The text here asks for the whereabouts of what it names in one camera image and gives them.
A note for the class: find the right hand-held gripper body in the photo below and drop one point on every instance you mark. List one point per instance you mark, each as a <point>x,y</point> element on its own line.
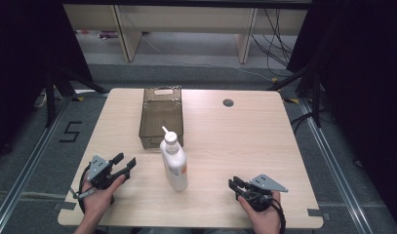
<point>263,184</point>

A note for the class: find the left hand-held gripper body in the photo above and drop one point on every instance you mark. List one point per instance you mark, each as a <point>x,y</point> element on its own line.
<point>97,167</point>

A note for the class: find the white pump bottle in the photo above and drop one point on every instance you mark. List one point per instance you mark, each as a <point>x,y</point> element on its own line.
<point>175,165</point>

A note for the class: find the brown translucent plastic basket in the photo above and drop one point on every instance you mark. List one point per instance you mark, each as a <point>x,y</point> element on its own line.
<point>161,120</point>

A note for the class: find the person's left hand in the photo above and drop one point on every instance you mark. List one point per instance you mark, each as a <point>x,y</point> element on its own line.
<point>100,199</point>

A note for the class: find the person's right hand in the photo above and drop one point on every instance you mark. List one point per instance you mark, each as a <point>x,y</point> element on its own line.
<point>263,218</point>

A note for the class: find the grey tape patch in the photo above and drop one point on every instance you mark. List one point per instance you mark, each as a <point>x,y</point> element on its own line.
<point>316,213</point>

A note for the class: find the yellow black floor tape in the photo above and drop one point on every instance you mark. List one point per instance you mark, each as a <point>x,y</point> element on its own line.
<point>293,100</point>
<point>78,98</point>

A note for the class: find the black metal stand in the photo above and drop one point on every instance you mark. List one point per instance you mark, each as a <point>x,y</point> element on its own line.
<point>316,97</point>
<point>50,97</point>

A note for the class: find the dark curtain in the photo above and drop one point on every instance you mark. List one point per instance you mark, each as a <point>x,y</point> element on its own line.
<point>365,81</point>
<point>23,65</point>

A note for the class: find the aluminium floor rail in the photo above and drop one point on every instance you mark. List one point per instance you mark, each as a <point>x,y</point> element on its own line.
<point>332,169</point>
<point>27,169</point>

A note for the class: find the white desk frame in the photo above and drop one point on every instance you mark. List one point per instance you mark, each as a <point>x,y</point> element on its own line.
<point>186,19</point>

